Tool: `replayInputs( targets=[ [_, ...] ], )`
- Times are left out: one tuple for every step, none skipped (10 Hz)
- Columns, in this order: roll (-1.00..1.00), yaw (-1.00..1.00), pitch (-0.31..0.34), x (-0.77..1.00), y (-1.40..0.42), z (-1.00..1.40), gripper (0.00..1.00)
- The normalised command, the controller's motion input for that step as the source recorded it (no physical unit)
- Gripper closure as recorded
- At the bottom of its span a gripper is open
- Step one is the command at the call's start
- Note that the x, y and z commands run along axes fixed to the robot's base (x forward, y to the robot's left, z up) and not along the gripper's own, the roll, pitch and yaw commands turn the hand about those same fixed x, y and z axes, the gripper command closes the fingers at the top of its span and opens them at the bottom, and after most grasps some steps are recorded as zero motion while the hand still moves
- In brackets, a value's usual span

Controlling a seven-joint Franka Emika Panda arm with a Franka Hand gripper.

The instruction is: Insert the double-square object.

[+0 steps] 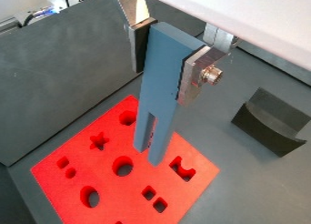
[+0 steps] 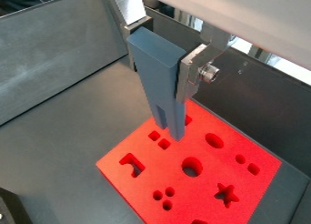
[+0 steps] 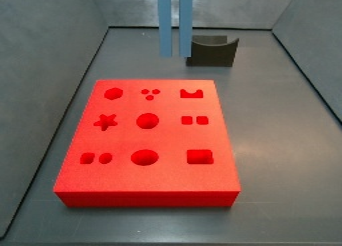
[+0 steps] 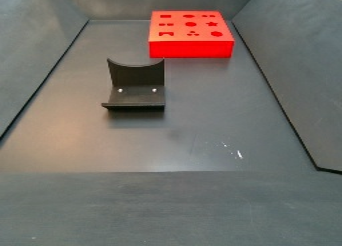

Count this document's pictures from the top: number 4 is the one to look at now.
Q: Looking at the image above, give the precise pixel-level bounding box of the red shape-sorting block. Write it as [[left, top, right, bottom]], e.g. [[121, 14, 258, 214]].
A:
[[149, 10, 235, 58]]

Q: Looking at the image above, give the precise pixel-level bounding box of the black curved holder stand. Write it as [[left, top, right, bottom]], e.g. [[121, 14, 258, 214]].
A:
[[102, 59, 166, 110]]

